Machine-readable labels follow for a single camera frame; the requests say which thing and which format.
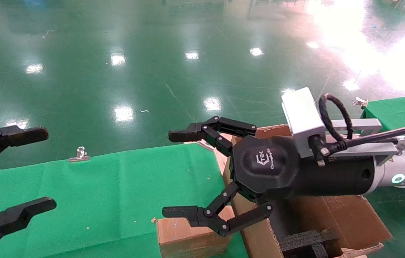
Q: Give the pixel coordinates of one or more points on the silver binder clip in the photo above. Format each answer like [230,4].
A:
[206,145]
[79,157]
[361,103]

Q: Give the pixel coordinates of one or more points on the small brown cardboard box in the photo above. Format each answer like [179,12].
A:
[184,236]

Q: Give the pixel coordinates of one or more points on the green table cloth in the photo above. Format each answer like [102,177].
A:
[116,197]
[403,111]

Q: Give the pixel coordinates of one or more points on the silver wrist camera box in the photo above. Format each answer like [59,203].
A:
[302,118]

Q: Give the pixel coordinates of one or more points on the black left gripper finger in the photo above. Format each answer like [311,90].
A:
[19,136]
[16,215]

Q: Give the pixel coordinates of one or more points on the black foam insert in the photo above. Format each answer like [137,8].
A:
[302,240]

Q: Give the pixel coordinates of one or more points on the large open cardboard carton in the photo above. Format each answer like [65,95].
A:
[349,218]

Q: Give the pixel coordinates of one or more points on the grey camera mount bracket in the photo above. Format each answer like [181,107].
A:
[363,125]

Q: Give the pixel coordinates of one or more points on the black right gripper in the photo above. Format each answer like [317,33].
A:
[266,168]

